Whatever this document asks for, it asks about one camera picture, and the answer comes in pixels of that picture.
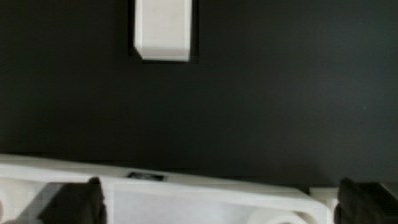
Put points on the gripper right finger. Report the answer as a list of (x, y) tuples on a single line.
[(367, 203)]

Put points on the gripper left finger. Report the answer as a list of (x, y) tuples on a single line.
[(77, 205)]

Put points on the white U-shaped fence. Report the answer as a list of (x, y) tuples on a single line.
[(324, 194)]

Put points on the white desk top panel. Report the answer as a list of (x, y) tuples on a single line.
[(150, 197)]

